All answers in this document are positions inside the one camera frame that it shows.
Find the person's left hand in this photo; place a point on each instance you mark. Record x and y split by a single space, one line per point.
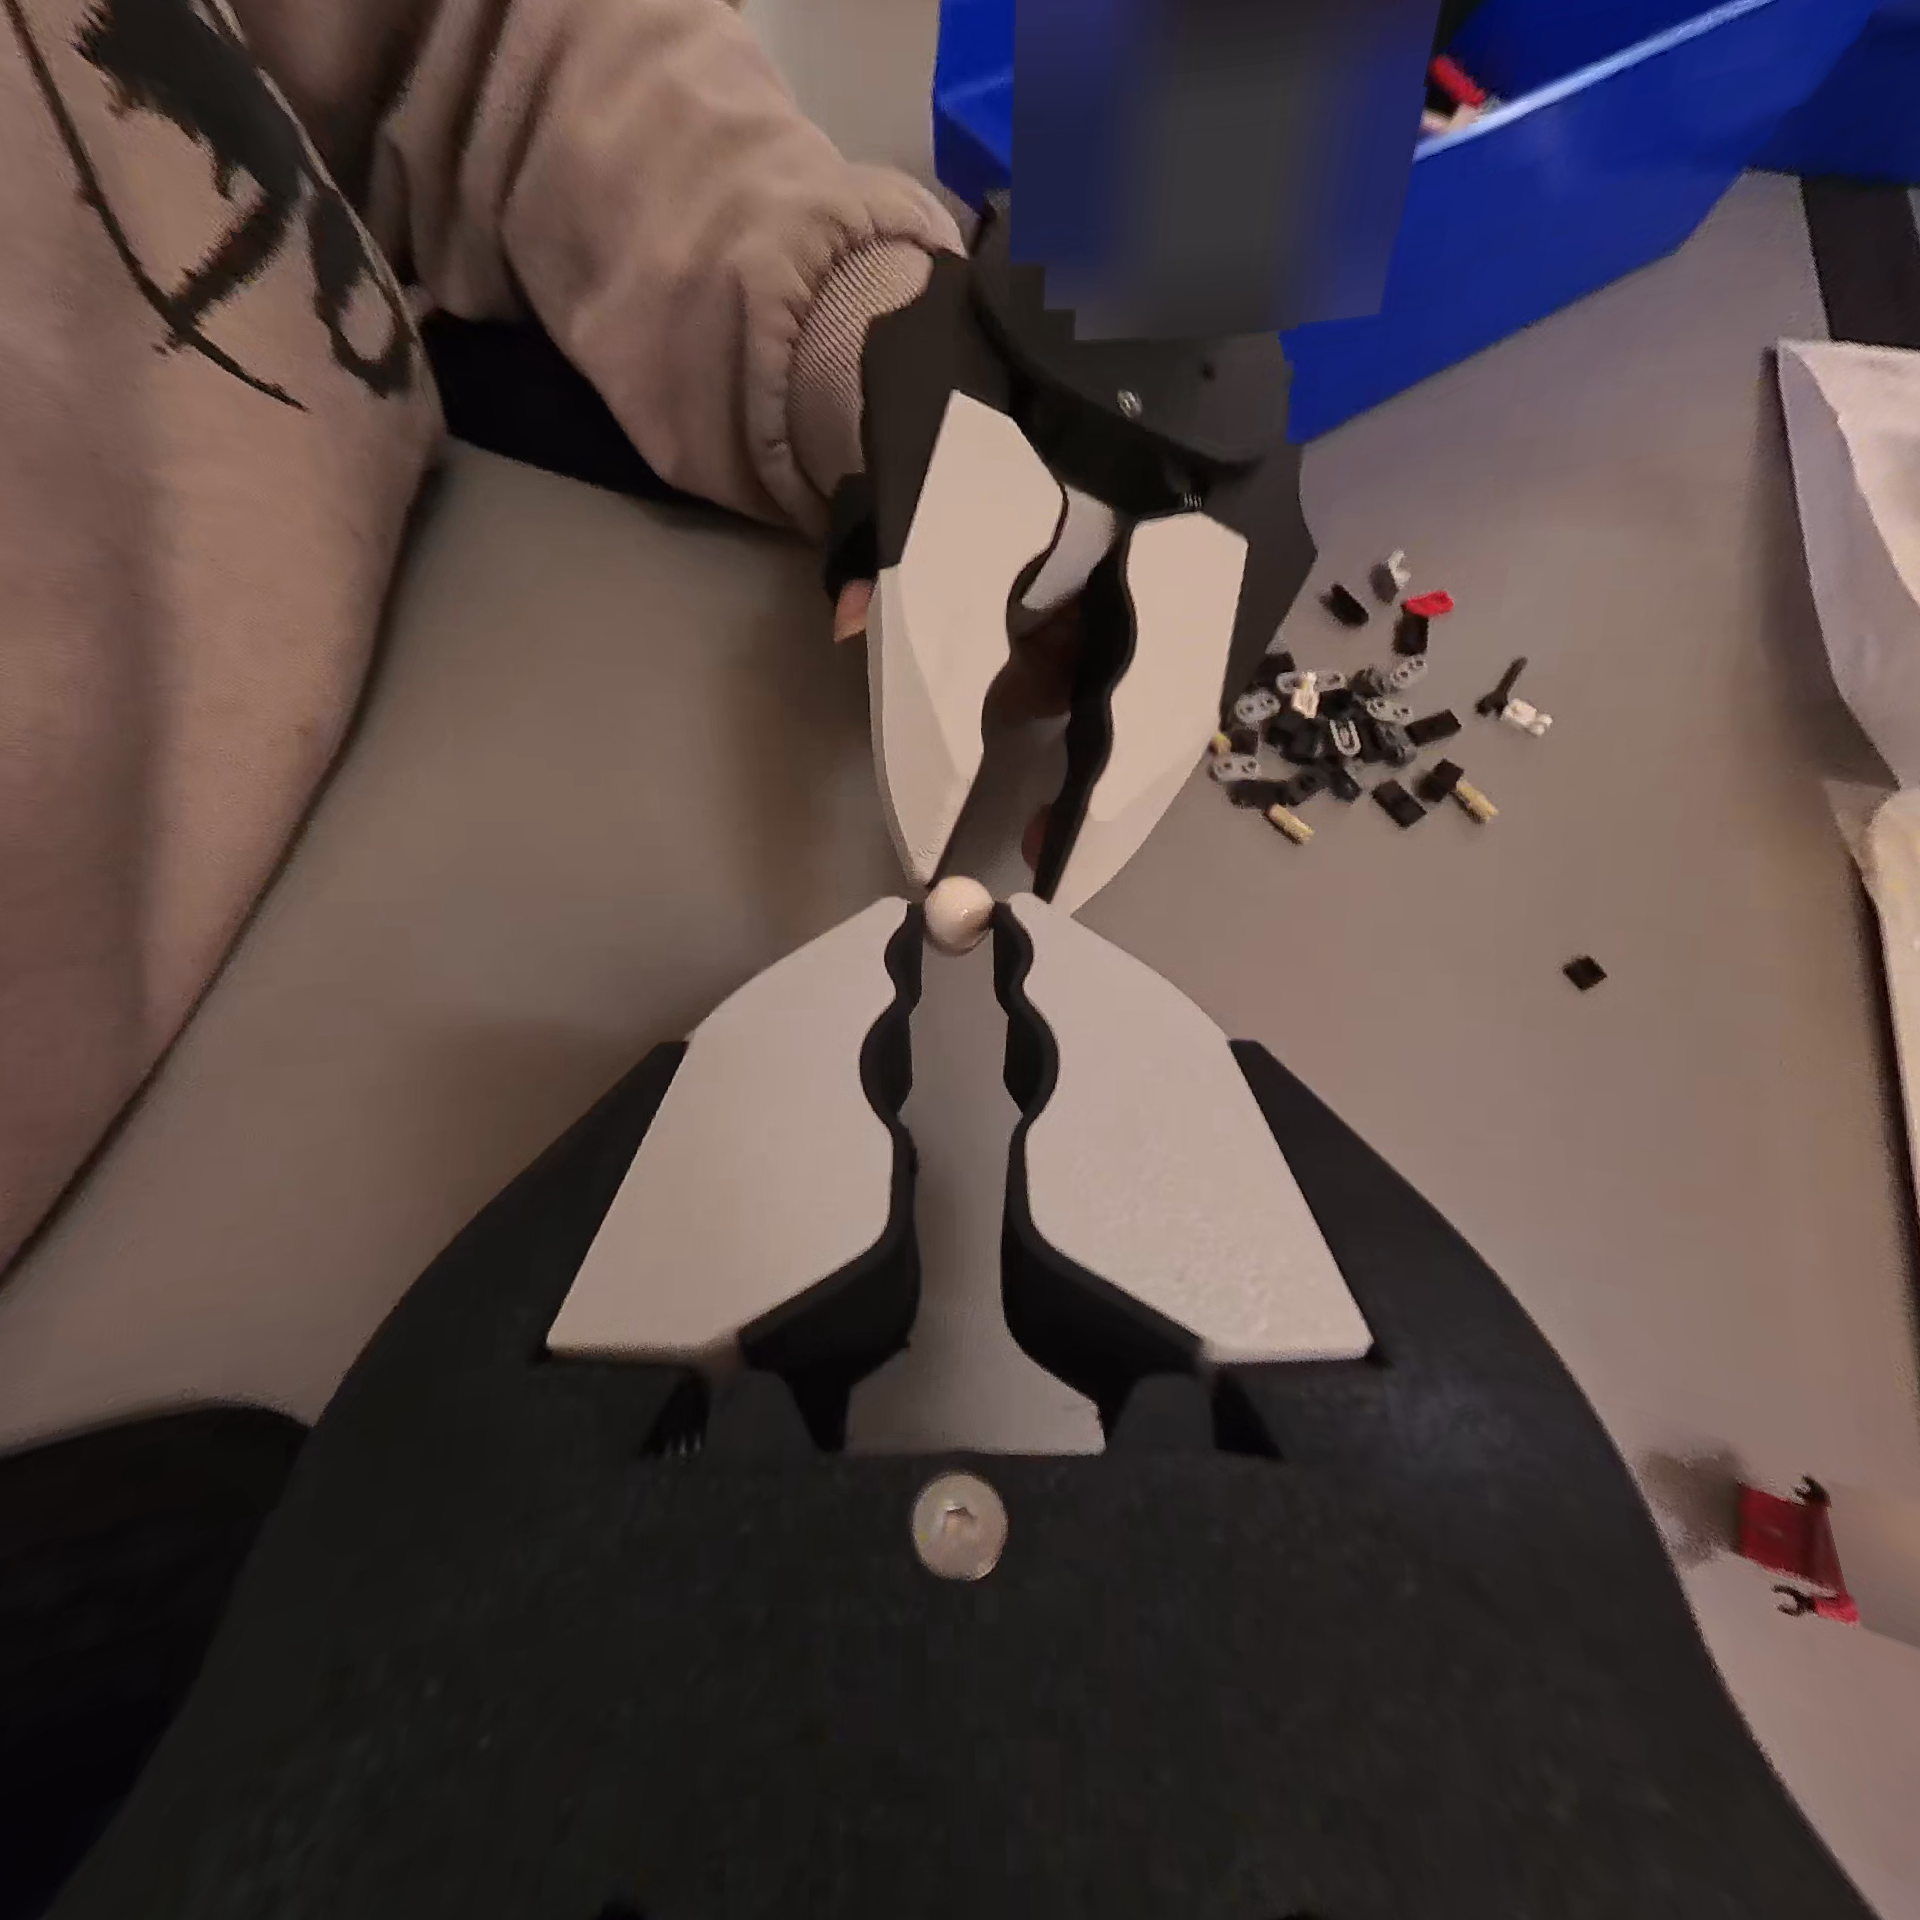
849 579

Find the printed white paper bag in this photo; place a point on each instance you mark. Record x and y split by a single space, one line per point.
1862 523

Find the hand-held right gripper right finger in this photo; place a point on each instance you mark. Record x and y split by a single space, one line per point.
1201 1200

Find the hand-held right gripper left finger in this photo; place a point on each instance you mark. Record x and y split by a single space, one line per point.
721 1200

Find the small black brick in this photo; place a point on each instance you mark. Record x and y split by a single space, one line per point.
1585 972

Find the black cloth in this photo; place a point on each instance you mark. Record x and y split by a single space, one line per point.
599 434
119 1650

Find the white toy helmet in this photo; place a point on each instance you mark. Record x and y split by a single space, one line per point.
956 913

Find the person's left forearm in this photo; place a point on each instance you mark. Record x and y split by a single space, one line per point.
644 225

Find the red toy minifigure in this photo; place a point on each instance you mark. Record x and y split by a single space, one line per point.
1779 1530

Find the beige hoodie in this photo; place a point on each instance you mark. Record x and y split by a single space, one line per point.
150 751

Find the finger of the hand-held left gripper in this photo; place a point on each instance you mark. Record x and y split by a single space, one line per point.
944 599
1177 660

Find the pile of small bricks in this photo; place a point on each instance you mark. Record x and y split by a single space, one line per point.
1319 734

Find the clear bag of black parts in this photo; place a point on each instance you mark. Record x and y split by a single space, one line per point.
1894 900

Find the assorted loose bricks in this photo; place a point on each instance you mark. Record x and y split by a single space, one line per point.
1454 83

